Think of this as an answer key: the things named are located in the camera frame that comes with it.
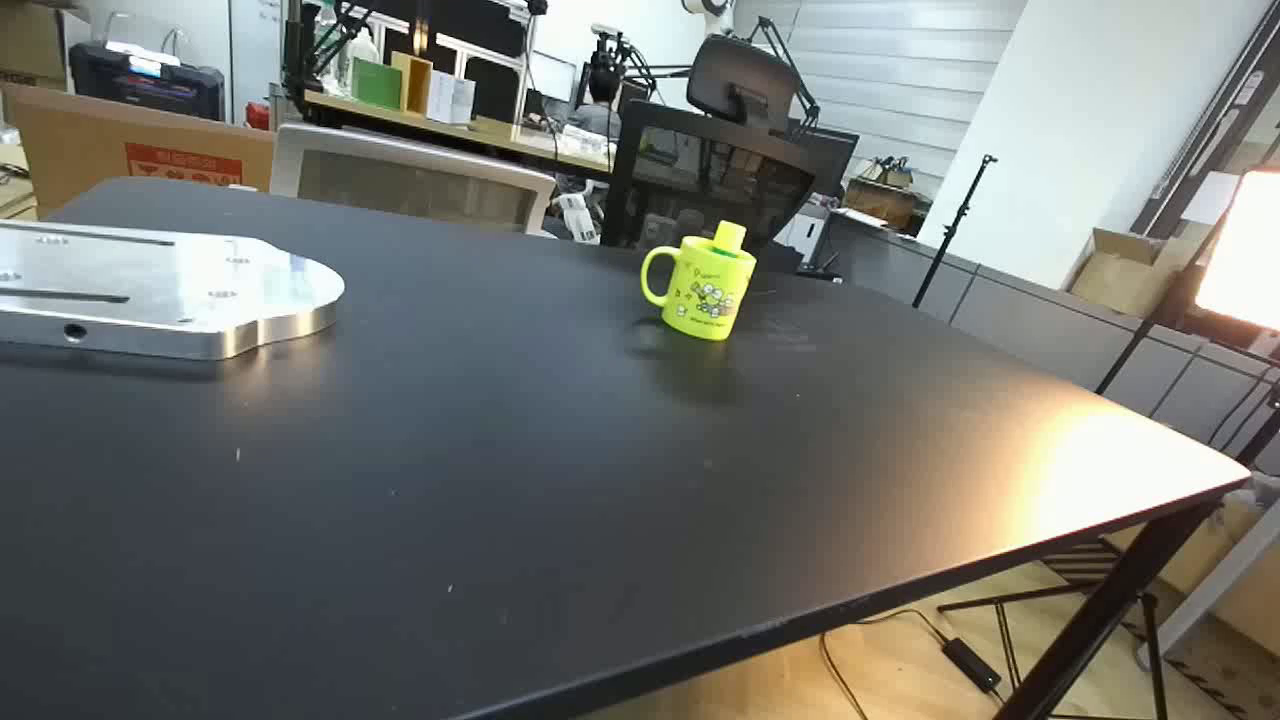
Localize yellow green mug cup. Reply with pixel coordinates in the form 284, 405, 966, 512
635, 232, 762, 347

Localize black office chair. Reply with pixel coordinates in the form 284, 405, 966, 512
684, 31, 814, 132
600, 96, 859, 258

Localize wooden workbench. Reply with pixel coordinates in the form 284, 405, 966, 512
296, 85, 620, 181

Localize white framed mesh panel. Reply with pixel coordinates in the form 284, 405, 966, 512
269, 118, 561, 238

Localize black tripod pole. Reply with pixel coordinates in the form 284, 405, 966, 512
907, 149, 1006, 315

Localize green box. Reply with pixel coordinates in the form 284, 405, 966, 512
350, 51, 407, 116

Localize grey low cabinets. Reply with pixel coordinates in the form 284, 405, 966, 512
807, 206, 1280, 463

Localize open cardboard box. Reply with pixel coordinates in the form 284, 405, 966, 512
1066, 222, 1194, 323

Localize black table leg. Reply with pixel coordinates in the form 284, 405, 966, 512
997, 494, 1225, 720

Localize black equipment case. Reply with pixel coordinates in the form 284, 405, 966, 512
67, 37, 229, 122

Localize cardboard box with red label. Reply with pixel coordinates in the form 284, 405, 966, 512
0, 78, 280, 220

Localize bright light panel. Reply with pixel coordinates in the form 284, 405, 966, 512
1194, 168, 1280, 337

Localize plain cardboard box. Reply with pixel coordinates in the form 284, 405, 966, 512
0, 0, 72, 92

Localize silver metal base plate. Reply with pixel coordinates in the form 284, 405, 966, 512
0, 215, 350, 362

